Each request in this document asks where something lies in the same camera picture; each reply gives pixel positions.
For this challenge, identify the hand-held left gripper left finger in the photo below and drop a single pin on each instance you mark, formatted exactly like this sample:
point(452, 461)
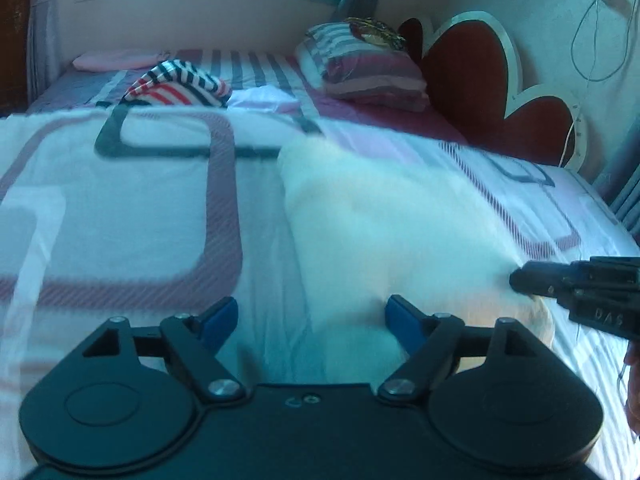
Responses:
point(220, 320)

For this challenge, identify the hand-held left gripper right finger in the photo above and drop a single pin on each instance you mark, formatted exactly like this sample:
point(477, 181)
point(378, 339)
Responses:
point(400, 320)

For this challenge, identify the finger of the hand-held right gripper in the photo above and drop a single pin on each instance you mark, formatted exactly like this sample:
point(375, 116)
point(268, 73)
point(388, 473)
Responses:
point(537, 277)

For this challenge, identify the white garment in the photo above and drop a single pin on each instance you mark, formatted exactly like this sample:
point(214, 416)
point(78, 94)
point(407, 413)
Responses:
point(390, 230)

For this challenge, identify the striped clothes pile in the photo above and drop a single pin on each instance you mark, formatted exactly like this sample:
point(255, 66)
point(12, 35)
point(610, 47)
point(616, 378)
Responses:
point(175, 85)

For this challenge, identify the person's right hand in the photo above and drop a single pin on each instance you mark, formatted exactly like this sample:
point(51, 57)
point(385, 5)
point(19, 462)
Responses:
point(635, 385)

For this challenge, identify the grey curtain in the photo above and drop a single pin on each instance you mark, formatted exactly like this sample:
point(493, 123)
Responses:
point(625, 180)

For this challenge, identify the white patterned blanket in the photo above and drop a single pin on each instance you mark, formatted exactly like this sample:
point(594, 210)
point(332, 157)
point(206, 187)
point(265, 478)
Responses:
point(125, 210)

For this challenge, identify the red heart-shaped headboard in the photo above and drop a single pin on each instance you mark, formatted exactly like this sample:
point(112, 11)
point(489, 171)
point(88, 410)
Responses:
point(465, 70)

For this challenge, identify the white cloth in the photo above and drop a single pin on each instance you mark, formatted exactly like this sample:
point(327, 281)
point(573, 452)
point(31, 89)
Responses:
point(262, 99)

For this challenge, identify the striped pillow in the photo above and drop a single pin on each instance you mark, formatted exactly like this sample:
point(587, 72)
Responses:
point(365, 72)

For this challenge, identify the purple striped bedsheet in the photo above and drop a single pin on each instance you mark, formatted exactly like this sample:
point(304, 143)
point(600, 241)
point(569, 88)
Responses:
point(280, 67)

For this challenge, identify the pink cloth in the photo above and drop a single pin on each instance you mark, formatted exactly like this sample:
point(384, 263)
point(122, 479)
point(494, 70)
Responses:
point(115, 59)

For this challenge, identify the printed cloth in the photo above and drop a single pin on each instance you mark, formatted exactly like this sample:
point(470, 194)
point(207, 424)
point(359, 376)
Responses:
point(375, 32)

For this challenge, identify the sheer curtain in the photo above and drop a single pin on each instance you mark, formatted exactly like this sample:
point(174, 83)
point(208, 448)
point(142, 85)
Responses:
point(47, 25)

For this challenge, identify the brown wardrobe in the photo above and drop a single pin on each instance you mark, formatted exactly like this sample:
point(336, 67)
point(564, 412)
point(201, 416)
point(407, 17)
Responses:
point(12, 35)

